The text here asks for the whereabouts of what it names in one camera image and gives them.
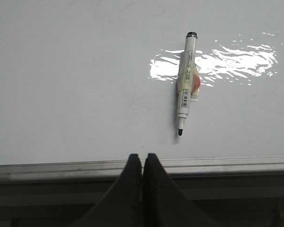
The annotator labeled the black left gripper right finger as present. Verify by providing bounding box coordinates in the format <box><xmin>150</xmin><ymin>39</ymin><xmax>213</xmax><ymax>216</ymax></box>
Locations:
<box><xmin>142</xmin><ymin>153</ymin><xmax>219</xmax><ymax>227</ymax></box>

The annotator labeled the white whiteboard with aluminium frame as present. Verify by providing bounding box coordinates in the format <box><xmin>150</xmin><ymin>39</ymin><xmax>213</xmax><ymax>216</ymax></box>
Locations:
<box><xmin>0</xmin><ymin>0</ymin><xmax>284</xmax><ymax>184</ymax></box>

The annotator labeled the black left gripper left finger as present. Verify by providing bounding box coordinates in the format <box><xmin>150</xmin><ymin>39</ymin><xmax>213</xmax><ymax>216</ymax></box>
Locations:
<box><xmin>71</xmin><ymin>154</ymin><xmax>142</xmax><ymax>227</ymax></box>

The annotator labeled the white black whiteboard marker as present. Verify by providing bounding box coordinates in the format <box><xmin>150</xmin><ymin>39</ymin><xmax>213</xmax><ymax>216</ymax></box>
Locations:
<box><xmin>177</xmin><ymin>32</ymin><xmax>200</xmax><ymax>136</ymax></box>

